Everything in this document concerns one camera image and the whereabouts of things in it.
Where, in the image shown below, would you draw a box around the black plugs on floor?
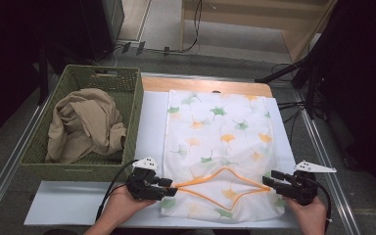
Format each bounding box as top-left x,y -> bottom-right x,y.
120,40 -> 171,57

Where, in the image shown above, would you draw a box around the green woven basket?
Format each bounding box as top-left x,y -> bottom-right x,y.
19,64 -> 145,183

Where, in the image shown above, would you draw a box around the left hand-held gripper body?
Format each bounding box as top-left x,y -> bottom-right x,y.
125,156 -> 168,202

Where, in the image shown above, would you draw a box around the dark cabinet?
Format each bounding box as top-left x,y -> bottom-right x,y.
77,0 -> 125,62

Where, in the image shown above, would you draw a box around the person's right hand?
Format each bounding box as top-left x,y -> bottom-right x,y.
285,196 -> 328,233

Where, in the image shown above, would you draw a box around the metal floor rail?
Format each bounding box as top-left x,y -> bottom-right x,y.
0,96 -> 53,226
294,90 -> 362,235

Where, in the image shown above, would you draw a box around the beige cloth garment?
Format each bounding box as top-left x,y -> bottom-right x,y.
44,87 -> 128,165

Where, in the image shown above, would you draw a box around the right hand-held gripper cable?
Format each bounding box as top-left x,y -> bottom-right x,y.
308,178 -> 333,233

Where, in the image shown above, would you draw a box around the black floor cable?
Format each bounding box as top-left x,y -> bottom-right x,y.
143,0 -> 204,55

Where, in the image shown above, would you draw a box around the hand-held gripper cable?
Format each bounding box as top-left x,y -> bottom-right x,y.
95,160 -> 139,223
308,178 -> 333,233

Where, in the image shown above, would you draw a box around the person's left hand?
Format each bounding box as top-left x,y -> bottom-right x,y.
105,185 -> 158,224

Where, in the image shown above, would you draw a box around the white table mat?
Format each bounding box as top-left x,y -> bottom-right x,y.
23,90 -> 300,229

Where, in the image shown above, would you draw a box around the white leaf-print zipper bag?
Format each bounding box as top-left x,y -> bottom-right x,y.
160,89 -> 287,225

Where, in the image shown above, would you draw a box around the left hand-held gripper cable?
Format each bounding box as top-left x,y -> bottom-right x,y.
95,160 -> 139,223

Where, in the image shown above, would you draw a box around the black metal stand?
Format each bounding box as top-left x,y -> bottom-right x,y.
254,48 -> 331,121

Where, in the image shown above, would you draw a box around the wooden platform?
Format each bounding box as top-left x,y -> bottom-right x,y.
180,0 -> 338,64

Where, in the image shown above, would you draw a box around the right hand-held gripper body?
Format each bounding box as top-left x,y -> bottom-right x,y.
286,160 -> 338,207

